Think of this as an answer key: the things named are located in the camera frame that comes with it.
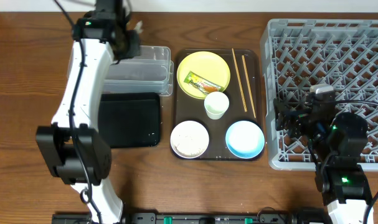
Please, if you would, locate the green snack wrapper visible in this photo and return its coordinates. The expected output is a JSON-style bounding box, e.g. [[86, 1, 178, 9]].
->
[[184, 72, 222, 95]]

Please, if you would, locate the white tissue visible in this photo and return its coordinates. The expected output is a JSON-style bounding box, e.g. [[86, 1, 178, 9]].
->
[[134, 21, 143, 34]]

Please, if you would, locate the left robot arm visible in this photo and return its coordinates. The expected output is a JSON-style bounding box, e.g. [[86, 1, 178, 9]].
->
[[35, 8, 139, 223]]

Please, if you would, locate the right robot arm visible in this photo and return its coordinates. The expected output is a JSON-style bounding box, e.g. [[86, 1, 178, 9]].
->
[[273, 90, 372, 223]]

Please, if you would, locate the grey plastic dishwasher rack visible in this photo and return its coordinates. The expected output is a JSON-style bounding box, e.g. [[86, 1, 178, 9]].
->
[[260, 19, 378, 172]]

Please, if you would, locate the right wooden chopstick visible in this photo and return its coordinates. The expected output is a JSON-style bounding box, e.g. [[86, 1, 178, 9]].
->
[[242, 55, 257, 119]]

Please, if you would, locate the wooden chopstick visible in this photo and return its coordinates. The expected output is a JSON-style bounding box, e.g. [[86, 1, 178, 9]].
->
[[242, 55, 257, 119], [231, 48, 247, 112]]

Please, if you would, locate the clear plastic bin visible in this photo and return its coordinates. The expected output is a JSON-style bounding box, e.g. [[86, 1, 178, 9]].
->
[[67, 44, 174, 97]]

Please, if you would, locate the dark brown serving tray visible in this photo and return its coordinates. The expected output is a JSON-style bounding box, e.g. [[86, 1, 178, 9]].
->
[[172, 49, 265, 161]]

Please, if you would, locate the light blue bowl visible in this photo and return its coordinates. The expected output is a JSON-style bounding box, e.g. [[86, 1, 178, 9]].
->
[[225, 121, 265, 159]]

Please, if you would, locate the white paper cup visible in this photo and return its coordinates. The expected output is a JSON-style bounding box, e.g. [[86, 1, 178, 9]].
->
[[204, 91, 230, 119]]

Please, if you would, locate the left wooden chopstick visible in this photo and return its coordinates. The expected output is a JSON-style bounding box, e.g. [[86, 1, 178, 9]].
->
[[231, 48, 247, 112]]

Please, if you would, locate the black plastic tray bin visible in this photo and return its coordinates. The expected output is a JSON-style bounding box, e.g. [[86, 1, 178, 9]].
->
[[98, 93, 161, 149]]

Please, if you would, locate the yellow plastic plate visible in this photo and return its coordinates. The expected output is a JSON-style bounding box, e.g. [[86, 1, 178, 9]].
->
[[176, 51, 230, 100]]

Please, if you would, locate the white bowl with crumbs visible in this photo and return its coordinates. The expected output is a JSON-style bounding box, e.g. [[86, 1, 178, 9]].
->
[[170, 121, 210, 159]]

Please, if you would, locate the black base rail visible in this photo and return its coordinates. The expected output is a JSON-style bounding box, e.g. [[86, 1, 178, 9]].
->
[[50, 212, 329, 224]]

